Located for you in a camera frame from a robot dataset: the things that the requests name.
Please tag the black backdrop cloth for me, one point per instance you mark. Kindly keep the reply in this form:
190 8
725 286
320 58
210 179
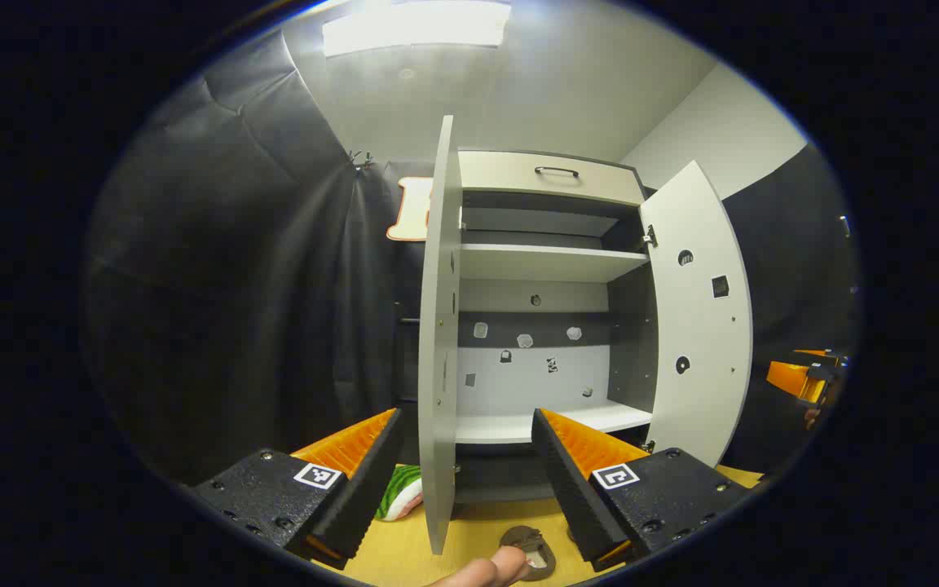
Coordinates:
795 269
233 285

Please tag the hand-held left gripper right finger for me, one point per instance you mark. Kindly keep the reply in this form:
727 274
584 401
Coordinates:
567 481

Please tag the ceiling light panel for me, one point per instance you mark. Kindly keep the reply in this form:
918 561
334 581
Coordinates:
416 24

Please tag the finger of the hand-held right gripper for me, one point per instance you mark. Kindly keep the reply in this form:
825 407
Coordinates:
813 353
787 377

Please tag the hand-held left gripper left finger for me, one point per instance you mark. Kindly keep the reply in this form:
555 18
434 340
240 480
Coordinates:
372 481

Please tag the white cabinet drawer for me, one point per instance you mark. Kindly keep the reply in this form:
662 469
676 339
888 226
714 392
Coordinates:
502 173

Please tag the white shoe cabinet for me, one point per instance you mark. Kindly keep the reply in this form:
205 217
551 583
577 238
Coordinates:
547 261

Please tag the brown fuzzy shoe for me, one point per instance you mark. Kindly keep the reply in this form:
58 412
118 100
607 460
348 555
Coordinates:
531 540

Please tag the metal backdrop clip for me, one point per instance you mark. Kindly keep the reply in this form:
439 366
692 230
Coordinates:
359 159

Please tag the green striped watermelon plush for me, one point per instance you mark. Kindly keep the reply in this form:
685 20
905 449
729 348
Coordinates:
398 493

